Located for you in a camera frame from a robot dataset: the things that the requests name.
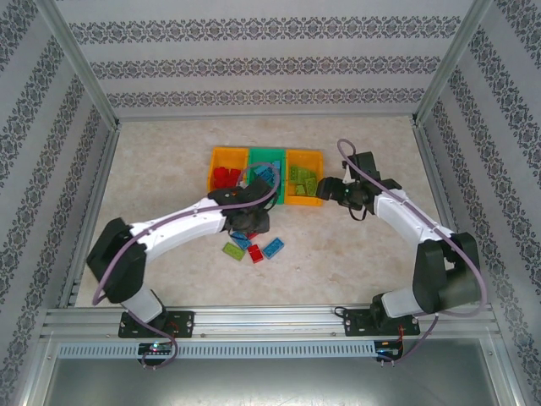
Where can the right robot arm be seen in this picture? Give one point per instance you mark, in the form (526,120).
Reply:
(406,215)

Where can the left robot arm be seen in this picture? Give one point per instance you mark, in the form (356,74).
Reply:
(181,224)

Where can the light green lego plate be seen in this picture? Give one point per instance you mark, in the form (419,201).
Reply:
(233,250)
(301,190)
(311,185)
(307,172)
(295,173)

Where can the blue lego plate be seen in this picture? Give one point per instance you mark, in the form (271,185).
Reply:
(273,247)
(239,239)

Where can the orange plastic bin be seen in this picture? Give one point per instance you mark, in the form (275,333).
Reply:
(304,201)
(228,156)

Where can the red lego brick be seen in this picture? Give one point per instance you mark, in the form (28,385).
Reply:
(255,253)
(220,172)
(220,183)

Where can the red lego plate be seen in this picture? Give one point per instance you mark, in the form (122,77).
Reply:
(233,174)

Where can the light blue lego brick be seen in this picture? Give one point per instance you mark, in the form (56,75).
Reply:
(263,171)

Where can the long blue lego brick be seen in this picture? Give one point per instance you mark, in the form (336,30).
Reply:
(277,164)

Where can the green plastic bin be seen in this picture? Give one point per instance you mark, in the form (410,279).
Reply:
(264,154)

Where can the small controller board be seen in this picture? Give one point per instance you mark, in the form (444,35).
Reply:
(156,347)
(389,349)

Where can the grey metal tray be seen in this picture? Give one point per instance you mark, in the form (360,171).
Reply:
(270,385)

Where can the aluminium side rail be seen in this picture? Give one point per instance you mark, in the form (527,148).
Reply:
(432,169)
(94,203)

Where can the aluminium mounting rail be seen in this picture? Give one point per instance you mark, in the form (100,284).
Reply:
(262,323)

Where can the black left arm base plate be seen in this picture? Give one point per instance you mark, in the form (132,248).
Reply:
(186,323)

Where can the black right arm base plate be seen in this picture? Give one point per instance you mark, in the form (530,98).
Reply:
(359,323)

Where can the aluminium frame post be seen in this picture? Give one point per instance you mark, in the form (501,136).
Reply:
(80,63)
(452,63)

